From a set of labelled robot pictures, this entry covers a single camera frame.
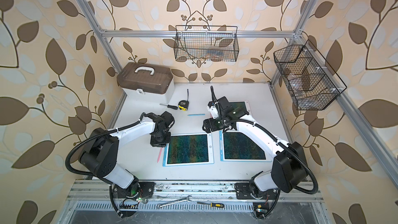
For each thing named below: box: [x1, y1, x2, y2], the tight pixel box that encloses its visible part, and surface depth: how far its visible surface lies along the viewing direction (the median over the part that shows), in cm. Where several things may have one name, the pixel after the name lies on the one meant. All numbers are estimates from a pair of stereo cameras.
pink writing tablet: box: [228, 100, 253, 119], surface depth 60 cm
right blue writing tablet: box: [219, 130, 273, 163], surface depth 88 cm
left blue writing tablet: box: [162, 132, 215, 167], surface depth 88 cm
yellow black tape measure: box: [178, 88, 190, 111], surface depth 107 cm
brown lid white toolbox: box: [116, 62, 175, 104], surface depth 101 cm
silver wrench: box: [155, 195, 193, 209], surface depth 72 cm
